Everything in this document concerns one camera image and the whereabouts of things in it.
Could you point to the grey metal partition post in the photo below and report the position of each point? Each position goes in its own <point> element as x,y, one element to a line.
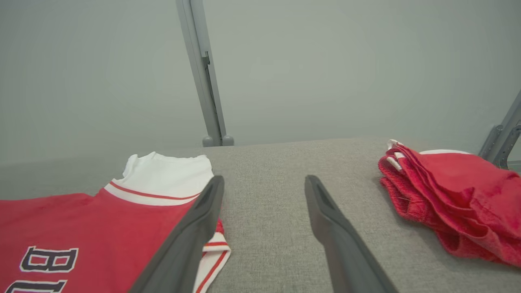
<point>199,61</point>

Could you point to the red jersey with black lettering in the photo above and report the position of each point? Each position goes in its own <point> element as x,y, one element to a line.
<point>101,228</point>

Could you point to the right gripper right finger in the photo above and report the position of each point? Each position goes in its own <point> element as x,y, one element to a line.
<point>346,260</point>

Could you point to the red shorts with white stripe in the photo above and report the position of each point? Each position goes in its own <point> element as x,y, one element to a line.
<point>460,195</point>

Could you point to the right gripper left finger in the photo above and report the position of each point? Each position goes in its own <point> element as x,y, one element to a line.
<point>183,252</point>

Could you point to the slanted grey metal post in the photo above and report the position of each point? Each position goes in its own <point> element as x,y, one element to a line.
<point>506,134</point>

